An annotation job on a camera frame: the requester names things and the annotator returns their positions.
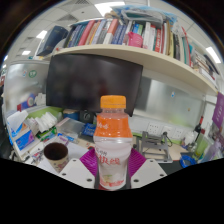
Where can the dark wine bottle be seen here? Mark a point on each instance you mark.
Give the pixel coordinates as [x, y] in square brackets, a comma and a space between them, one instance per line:
[199, 128]

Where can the white paper sheet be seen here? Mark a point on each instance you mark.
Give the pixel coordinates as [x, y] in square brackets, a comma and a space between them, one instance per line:
[76, 150]

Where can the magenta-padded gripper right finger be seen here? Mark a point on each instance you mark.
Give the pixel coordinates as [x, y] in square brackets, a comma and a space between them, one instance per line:
[148, 173]

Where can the pile of white tissues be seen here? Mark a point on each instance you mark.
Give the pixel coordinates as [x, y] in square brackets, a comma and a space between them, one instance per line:
[43, 121]

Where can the white wall socket row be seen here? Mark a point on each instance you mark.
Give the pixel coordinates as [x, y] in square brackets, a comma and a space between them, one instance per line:
[165, 130]

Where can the grey metal laptop stand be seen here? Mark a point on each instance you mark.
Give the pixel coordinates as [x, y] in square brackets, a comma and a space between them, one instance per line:
[153, 146]

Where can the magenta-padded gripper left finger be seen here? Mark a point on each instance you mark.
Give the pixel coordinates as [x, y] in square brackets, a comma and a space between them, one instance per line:
[76, 173]

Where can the blue tissue box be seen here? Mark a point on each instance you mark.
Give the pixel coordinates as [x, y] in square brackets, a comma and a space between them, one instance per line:
[23, 140]

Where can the patterned paper cup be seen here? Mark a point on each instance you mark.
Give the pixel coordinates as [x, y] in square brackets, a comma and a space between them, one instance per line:
[56, 155]

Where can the orange-capped drink bottle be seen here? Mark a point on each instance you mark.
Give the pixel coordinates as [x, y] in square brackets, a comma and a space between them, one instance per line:
[113, 146]

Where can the purple hanging banner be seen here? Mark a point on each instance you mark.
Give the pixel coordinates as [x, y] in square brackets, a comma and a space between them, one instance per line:
[219, 110]

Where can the small blue device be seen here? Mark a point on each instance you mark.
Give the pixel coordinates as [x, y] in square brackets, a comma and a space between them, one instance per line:
[89, 130]

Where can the clear plastic box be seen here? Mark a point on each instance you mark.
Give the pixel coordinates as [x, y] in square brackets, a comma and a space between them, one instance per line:
[70, 127]

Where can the black computer monitor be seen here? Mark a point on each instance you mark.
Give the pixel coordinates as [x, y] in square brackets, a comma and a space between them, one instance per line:
[83, 83]

